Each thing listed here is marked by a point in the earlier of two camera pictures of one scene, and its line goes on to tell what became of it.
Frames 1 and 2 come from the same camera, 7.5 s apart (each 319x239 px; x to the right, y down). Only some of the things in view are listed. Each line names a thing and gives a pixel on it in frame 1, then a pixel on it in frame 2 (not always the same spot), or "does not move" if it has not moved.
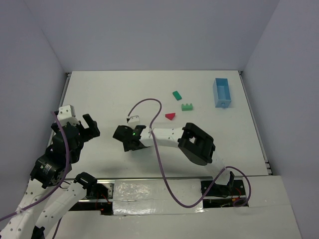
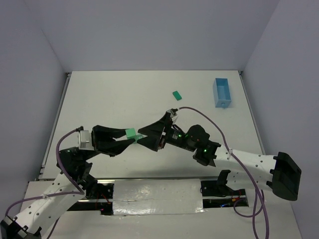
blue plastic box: x=222 y=95 does not move
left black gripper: x=83 y=130 -> x=95 y=139
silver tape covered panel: x=132 y=197 does not move
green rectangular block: x=177 y=95 does not move
